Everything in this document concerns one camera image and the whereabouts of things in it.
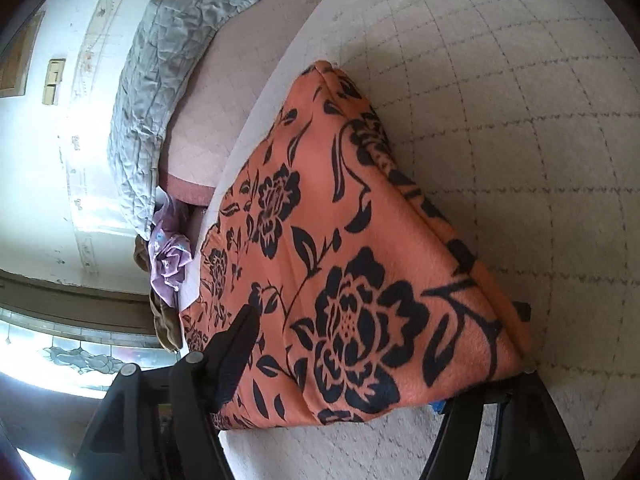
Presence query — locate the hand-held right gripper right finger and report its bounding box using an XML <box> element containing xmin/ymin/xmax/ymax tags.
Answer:
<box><xmin>417</xmin><ymin>371</ymin><xmax>586</xmax><ymax>480</ymax></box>

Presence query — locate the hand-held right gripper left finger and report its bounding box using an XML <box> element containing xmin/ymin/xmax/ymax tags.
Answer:
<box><xmin>75</xmin><ymin>302</ymin><xmax>261</xmax><ymax>480</ymax></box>

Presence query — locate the orange black floral blouse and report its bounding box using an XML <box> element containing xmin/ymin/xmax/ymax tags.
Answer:
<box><xmin>179</xmin><ymin>60</ymin><xmax>533</xmax><ymax>431</ymax></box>

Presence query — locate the brown cloth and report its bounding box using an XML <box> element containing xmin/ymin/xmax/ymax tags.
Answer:
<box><xmin>132</xmin><ymin>235</ymin><xmax>183</xmax><ymax>353</ymax></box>

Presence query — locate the purple floral cloth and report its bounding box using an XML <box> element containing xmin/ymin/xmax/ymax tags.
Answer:
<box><xmin>149</xmin><ymin>195</ymin><xmax>195</xmax><ymax>306</ymax></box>

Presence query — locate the stained glass door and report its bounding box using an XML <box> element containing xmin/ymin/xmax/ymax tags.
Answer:
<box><xmin>0</xmin><ymin>305</ymin><xmax>181</xmax><ymax>401</ymax></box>

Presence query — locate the grey quilted pillow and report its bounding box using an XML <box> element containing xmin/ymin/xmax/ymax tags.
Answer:
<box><xmin>107</xmin><ymin>0</ymin><xmax>266</xmax><ymax>238</ymax></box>

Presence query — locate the pink bolster pillow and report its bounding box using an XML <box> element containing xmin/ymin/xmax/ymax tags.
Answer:
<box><xmin>157</xmin><ymin>0</ymin><xmax>351</xmax><ymax>207</ymax></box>

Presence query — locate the small framed picture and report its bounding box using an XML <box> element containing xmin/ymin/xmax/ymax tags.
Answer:
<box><xmin>0</xmin><ymin>10</ymin><xmax>46</xmax><ymax>97</ymax></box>

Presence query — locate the beige light switch panel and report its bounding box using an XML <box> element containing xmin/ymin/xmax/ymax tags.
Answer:
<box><xmin>41</xmin><ymin>58</ymin><xmax>67</xmax><ymax>106</ymax></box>

